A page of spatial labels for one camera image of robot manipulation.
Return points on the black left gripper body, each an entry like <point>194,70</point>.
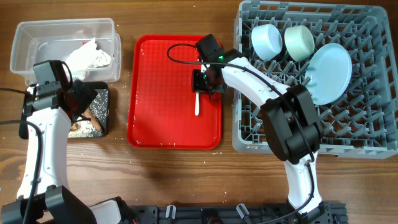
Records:
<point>83,96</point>

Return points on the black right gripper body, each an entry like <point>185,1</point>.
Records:
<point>202,82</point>

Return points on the brown carrot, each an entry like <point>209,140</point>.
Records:
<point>93,120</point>

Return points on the white plastic spoon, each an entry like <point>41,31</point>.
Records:
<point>197,103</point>

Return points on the white rice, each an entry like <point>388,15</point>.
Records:
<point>100,108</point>

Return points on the brown food scrap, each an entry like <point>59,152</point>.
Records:
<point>74,127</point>

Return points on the white napkin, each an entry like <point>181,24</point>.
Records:
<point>82,59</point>
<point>102,59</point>

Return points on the light blue rice bowl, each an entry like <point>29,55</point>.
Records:
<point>266,41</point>

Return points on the light green bowl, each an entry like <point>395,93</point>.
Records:
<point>299,42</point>

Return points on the large light blue plate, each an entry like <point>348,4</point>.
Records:
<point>328,73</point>

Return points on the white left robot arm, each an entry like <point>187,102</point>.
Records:
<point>49,111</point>

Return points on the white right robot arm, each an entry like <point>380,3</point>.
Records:
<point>292,127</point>

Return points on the black waste tray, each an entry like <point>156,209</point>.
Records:
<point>23,128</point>

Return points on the grey dishwasher rack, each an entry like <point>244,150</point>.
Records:
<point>362,122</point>

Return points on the red plastic tray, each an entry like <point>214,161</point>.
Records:
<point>162,104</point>

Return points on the clear plastic bin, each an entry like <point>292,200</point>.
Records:
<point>38,41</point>

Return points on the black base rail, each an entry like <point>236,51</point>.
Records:
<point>325,213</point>

